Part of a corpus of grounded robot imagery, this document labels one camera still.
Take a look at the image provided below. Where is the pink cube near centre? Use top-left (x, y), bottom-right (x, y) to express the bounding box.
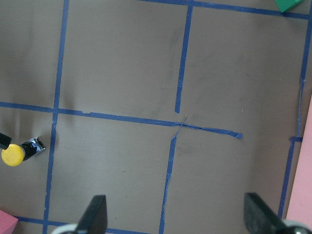
top-left (0, 211), bottom-right (18, 234)

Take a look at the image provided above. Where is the green cube near bin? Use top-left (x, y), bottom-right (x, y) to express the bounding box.
top-left (275, 0), bottom-right (304, 13)

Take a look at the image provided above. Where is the pink plastic bin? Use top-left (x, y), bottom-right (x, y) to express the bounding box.
top-left (286, 94), bottom-right (312, 228)

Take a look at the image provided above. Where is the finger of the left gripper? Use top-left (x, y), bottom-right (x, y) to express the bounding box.
top-left (0, 133), bottom-right (12, 149)

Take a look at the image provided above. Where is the yellow push button switch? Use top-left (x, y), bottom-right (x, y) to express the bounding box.
top-left (1, 137), bottom-right (46, 167)

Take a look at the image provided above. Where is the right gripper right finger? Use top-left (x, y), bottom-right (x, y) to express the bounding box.
top-left (244, 193), bottom-right (287, 234)

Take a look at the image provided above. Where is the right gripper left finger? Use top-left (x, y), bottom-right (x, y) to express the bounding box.
top-left (74, 195), bottom-right (108, 234)

